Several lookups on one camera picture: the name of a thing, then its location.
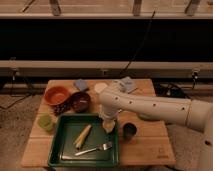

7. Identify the blue sponge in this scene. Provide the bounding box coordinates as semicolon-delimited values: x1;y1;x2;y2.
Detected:
74;79;88;91

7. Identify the yellow corn cob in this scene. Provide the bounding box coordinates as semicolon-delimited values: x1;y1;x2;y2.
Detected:
73;125;92;149

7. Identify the black cable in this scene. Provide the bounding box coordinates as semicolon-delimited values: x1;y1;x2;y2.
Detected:
119;10;157;76

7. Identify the dark maroon bowl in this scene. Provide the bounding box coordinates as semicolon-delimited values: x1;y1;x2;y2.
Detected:
70;92;91;113

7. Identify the orange bowl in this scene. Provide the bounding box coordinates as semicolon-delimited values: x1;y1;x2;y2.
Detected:
44;86;70;106

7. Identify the silver fork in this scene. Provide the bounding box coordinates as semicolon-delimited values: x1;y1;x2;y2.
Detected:
75;142;112;156

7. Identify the bunch of dark grapes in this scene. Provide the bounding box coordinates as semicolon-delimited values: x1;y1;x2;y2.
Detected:
53;103;70;116

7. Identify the small metal cup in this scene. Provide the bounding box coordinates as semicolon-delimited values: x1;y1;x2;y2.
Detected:
123;123;137;140

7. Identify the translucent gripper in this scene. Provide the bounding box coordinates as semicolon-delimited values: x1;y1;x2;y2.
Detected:
101;114;116;133

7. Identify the light blue cloth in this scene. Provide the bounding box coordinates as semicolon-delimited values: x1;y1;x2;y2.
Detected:
121;77;137;93

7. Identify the green plastic cup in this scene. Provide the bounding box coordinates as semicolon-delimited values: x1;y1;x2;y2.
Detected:
38;115;54;131

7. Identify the wooden folding table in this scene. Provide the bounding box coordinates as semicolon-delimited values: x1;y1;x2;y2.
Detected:
20;78;177;168

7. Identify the green plastic tray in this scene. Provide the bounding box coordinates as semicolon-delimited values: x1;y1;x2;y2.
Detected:
48;114;119;167

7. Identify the white cup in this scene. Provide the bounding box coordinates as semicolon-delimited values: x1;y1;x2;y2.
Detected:
94;82;107;93

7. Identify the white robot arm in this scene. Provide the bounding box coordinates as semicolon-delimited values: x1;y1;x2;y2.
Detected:
99;81;213;171

